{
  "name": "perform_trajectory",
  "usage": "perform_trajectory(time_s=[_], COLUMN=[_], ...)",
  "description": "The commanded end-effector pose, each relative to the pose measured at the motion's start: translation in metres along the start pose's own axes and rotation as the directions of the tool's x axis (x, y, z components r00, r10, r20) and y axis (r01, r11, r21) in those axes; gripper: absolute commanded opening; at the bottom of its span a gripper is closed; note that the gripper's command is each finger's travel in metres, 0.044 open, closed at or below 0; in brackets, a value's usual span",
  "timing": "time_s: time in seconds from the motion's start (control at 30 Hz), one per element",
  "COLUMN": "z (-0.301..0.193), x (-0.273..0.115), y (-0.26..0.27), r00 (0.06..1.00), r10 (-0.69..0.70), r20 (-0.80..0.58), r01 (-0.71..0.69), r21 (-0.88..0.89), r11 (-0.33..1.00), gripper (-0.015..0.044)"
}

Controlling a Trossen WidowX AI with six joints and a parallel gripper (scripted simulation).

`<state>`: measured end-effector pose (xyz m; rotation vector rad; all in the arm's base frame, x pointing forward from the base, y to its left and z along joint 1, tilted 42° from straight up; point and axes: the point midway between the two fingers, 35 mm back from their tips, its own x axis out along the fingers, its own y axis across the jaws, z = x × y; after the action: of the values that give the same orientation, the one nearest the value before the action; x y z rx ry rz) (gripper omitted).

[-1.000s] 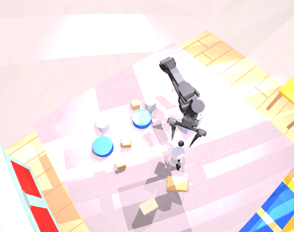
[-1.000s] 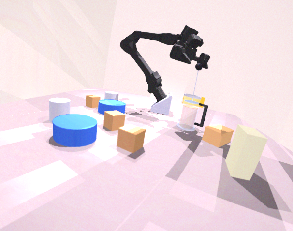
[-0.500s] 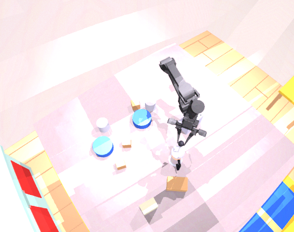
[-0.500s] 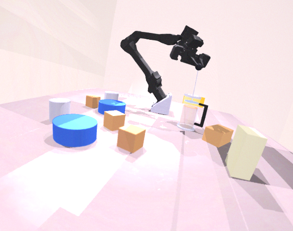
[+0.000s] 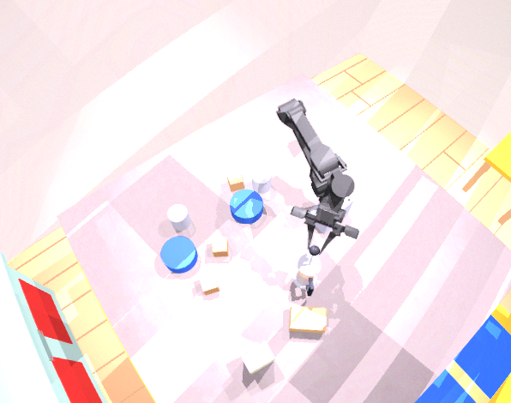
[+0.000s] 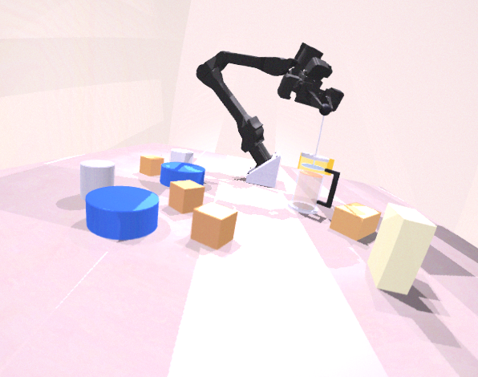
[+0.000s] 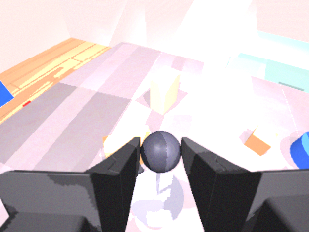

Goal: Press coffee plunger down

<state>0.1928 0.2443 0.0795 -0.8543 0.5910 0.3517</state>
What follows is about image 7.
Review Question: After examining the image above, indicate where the glass french press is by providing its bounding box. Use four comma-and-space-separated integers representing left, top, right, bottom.
131, 131, 184, 232

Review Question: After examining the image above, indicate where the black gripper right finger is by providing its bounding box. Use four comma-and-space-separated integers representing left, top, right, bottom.
181, 137, 309, 232

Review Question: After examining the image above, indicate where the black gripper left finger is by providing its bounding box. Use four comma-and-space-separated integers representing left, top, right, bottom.
0, 137, 141, 232

